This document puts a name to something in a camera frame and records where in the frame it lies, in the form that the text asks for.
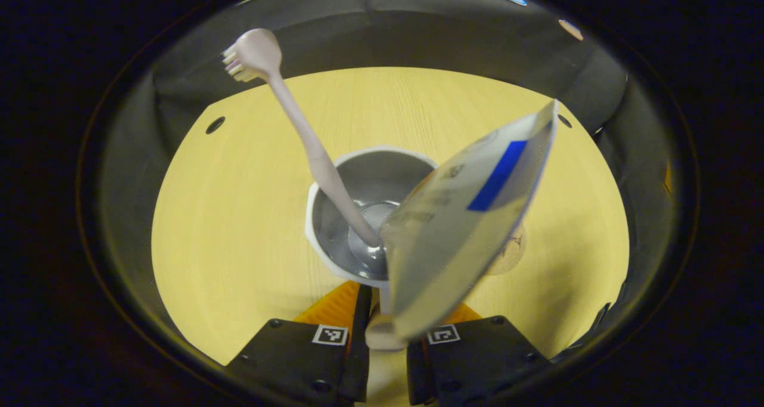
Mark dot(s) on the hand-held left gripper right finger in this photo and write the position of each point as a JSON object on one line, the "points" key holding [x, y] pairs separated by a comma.
{"points": [[477, 365]]}

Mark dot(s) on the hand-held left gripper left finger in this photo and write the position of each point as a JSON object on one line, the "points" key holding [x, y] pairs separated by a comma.
{"points": [[298, 365]]}

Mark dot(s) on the round brown coaster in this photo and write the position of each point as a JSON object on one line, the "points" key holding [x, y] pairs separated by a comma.
{"points": [[512, 252]]}

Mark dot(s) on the white toothpaste tube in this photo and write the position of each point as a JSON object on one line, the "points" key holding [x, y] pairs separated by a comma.
{"points": [[465, 228]]}

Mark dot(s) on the white cup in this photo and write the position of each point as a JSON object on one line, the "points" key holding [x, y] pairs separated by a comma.
{"points": [[340, 216]]}

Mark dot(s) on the pale pink toothbrush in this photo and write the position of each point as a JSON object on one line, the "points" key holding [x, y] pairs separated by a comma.
{"points": [[310, 150]]}

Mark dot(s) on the light wooden desktop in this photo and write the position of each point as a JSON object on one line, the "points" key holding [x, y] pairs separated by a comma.
{"points": [[239, 216]]}

